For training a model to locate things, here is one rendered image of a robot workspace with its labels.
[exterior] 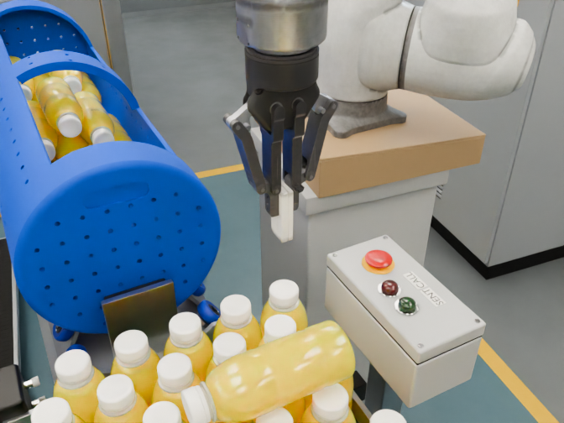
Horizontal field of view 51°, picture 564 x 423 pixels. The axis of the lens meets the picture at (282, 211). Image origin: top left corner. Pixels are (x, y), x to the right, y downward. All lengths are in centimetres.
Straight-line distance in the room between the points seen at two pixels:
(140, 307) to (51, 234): 16
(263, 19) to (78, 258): 42
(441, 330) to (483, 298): 177
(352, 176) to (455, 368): 47
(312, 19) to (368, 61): 55
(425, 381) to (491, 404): 139
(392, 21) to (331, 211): 37
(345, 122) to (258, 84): 58
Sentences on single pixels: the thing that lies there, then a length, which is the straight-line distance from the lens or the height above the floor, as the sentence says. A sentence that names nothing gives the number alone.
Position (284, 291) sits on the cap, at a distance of 77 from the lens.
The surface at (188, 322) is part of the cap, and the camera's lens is 74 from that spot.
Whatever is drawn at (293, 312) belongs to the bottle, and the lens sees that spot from 79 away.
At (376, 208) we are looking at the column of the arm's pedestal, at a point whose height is 93.
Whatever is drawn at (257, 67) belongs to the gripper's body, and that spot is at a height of 139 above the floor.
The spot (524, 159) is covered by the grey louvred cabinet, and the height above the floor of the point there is 57.
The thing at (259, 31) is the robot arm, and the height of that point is 143.
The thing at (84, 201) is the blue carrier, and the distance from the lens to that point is 78.
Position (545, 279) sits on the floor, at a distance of 267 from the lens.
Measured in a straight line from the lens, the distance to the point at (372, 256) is 79.
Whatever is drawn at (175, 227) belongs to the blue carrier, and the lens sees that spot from 84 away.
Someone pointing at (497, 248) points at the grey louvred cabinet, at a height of 17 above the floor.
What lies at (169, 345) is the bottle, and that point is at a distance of 76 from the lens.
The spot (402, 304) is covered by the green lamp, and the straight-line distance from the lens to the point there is 73.
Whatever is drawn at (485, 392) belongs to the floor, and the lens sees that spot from 215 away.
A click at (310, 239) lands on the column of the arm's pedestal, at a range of 117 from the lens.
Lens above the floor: 160
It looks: 34 degrees down
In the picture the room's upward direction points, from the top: straight up
